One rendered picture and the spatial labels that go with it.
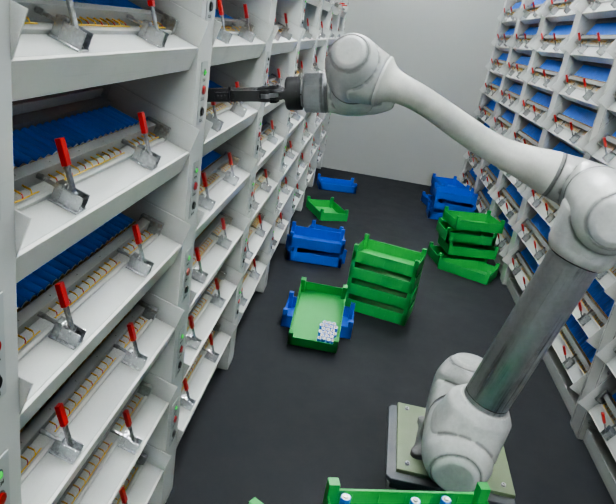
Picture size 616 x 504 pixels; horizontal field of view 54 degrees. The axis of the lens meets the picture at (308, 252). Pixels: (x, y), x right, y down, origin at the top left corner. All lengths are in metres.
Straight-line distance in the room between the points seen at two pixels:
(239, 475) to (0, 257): 1.26
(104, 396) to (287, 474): 0.83
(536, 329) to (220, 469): 0.98
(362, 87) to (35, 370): 0.77
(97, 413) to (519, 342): 0.82
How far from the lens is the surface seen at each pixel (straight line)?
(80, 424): 1.08
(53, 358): 0.88
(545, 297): 1.27
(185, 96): 1.22
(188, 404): 1.78
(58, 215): 0.80
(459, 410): 1.37
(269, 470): 1.84
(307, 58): 3.28
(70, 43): 0.78
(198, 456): 1.86
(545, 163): 1.37
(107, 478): 1.28
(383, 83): 1.22
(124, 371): 1.20
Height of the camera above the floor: 1.21
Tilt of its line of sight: 21 degrees down
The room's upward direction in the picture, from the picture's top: 9 degrees clockwise
